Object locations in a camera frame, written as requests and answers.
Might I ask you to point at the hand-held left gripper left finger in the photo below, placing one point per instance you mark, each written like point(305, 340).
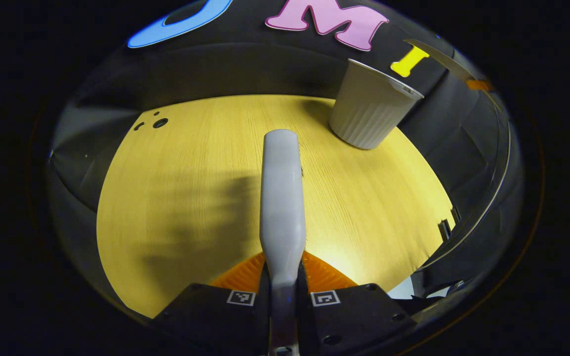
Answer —
point(215, 321)

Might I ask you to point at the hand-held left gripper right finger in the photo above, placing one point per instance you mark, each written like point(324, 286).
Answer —
point(354, 321)

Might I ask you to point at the small grey broom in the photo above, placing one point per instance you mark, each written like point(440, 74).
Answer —
point(282, 198)

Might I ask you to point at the white ribbed garbage bin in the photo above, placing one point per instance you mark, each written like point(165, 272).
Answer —
point(369, 113)

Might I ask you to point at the black backdrop cloth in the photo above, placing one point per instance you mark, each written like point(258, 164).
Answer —
point(245, 64)

